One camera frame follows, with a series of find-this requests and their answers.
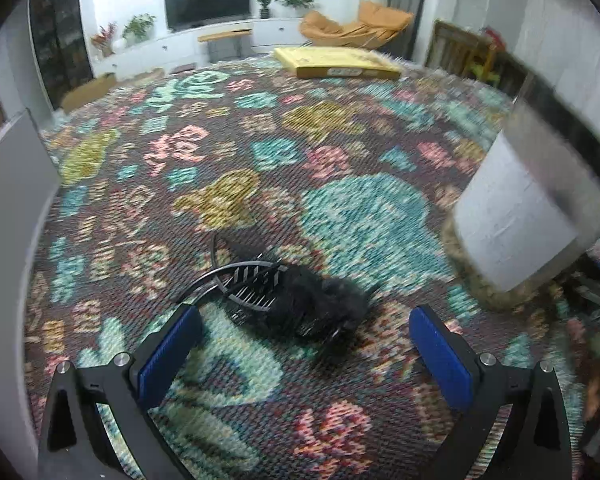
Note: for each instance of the white sheer curtain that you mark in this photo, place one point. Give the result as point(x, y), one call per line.
point(555, 10)

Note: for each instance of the beige floor cushion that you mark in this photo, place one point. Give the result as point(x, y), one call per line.
point(147, 75)

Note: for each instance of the red object on sideboard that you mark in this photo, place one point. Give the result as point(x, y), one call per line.
point(494, 39)

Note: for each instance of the bushy green potted plant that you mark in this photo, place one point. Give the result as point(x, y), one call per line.
point(139, 27)

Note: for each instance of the dark wooden sideboard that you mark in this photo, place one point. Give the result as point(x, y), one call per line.
point(455, 47)

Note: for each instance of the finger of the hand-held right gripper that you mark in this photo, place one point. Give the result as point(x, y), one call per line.
point(597, 300)

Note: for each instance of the black fuzzy hair clip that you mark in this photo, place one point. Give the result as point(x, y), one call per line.
point(300, 305)

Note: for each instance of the yellow flat cardboard box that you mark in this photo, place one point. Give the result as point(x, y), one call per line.
point(330, 57)

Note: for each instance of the dark glass display cabinet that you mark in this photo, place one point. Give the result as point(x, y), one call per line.
point(60, 35)

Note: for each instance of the white storage box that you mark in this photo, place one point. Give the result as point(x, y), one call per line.
point(10, 220)

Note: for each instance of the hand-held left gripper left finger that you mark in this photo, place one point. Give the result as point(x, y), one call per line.
point(167, 355)

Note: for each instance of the red flowers in vase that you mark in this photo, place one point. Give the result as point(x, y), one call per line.
point(105, 40)

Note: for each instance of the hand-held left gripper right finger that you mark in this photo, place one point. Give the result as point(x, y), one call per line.
point(440, 360)

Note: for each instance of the large green potted plant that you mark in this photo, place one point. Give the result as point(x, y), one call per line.
point(296, 0)

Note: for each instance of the grey floor mat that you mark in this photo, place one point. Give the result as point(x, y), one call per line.
point(185, 67)

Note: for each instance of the small potted plant dark pot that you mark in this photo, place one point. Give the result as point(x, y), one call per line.
point(264, 7)

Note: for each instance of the orange lounge chair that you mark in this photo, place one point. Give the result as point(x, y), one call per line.
point(365, 25)

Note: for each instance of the black flat television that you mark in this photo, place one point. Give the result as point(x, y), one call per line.
point(207, 2)

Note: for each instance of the wooden bench with metal legs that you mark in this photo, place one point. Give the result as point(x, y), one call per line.
point(225, 35)

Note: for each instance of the green stool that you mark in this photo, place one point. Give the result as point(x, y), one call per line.
point(482, 72)

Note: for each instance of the colourful printed blanket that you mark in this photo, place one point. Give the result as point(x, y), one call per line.
point(280, 160)

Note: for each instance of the clear jar with black lid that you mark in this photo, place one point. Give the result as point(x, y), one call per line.
point(510, 220)

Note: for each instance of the white low television cabinet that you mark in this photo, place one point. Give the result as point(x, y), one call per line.
point(275, 32)

